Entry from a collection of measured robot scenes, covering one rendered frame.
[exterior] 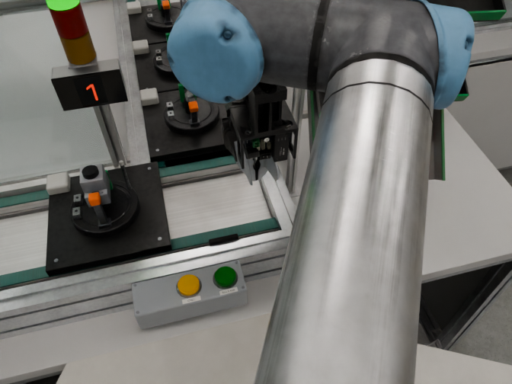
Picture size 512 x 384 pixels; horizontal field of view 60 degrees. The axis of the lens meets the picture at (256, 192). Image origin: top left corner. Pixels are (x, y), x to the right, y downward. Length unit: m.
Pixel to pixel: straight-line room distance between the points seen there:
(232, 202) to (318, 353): 0.84
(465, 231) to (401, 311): 0.93
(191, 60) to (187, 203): 0.72
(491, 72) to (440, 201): 0.79
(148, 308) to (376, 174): 0.67
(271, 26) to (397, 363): 0.24
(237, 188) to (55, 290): 0.44
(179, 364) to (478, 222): 0.75
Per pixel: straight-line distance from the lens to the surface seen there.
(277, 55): 0.34
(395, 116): 0.28
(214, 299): 0.85
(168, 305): 0.86
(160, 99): 1.24
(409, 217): 0.25
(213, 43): 0.33
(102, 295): 0.92
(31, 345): 1.02
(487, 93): 1.94
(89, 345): 0.97
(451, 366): 0.98
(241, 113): 0.55
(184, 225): 1.00
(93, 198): 0.88
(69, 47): 0.86
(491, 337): 2.07
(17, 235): 1.10
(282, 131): 0.53
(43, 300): 0.93
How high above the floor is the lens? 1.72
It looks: 50 degrees down
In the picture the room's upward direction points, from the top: straight up
